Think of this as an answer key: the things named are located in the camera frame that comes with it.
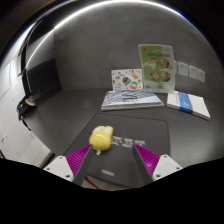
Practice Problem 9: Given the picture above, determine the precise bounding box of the dark grey mouse pad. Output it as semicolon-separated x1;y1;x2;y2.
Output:
63;112;171;190

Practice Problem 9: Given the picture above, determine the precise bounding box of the white wall socket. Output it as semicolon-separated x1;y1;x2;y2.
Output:
188;65;198;80
177;61;189;77
197;68;206;83

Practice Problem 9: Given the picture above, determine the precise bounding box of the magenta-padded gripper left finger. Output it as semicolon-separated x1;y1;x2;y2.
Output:
43;143;94;186

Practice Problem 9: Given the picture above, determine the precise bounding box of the yellow computer mouse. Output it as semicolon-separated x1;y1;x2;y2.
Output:
88;125;114;156

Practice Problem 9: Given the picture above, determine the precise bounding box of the small white sticker card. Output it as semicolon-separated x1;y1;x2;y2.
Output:
110;68;144;92

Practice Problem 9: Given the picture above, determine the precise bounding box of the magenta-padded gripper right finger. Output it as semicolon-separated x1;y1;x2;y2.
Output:
132;143;184;186

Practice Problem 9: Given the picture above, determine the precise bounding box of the white book with blue band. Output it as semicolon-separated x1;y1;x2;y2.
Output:
166;90;211;121

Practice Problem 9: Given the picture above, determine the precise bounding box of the black strapped device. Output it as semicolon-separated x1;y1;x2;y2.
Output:
16;94;38;132

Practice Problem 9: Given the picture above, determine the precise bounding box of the grey patterned book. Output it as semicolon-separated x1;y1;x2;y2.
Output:
100;89;165;112

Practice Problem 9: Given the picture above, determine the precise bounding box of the green standing poster sign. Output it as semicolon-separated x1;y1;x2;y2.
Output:
138;43;176;94

